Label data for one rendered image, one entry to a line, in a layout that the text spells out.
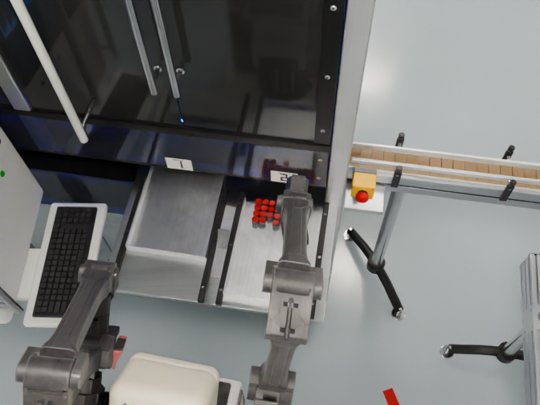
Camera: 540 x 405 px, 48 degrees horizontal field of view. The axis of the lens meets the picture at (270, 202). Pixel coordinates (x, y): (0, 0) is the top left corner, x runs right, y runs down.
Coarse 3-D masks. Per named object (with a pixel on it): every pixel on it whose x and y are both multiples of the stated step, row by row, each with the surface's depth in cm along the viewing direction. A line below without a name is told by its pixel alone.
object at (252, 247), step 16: (240, 224) 200; (320, 224) 196; (240, 240) 198; (256, 240) 198; (272, 240) 197; (240, 256) 195; (256, 256) 195; (272, 256) 195; (240, 272) 192; (256, 272) 192; (224, 288) 186; (240, 288) 189; (256, 288) 189; (288, 304) 184
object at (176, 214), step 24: (168, 168) 212; (144, 192) 205; (168, 192) 207; (192, 192) 207; (216, 192) 207; (144, 216) 203; (168, 216) 203; (192, 216) 203; (216, 216) 202; (144, 240) 198; (168, 240) 198; (192, 240) 198
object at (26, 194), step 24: (0, 144) 184; (0, 168) 184; (24, 168) 201; (0, 192) 185; (24, 192) 201; (0, 216) 185; (24, 216) 202; (0, 240) 185; (24, 240) 202; (0, 264) 185; (24, 264) 202; (0, 312) 186
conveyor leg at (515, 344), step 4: (520, 332) 233; (516, 336) 237; (520, 336) 234; (512, 340) 242; (516, 340) 238; (520, 340) 235; (508, 344) 246; (512, 344) 242; (516, 344) 239; (520, 344) 237; (504, 348) 250; (508, 348) 246; (512, 348) 244; (516, 348) 242; (520, 348) 241; (504, 352) 251; (508, 352) 248; (512, 352) 246; (516, 352) 246; (508, 356) 251
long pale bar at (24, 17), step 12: (12, 0) 134; (24, 12) 138; (24, 24) 141; (36, 36) 145; (36, 48) 147; (48, 60) 152; (48, 72) 155; (60, 84) 160; (60, 96) 163; (72, 108) 169; (72, 120) 171; (84, 120) 180; (84, 132) 179
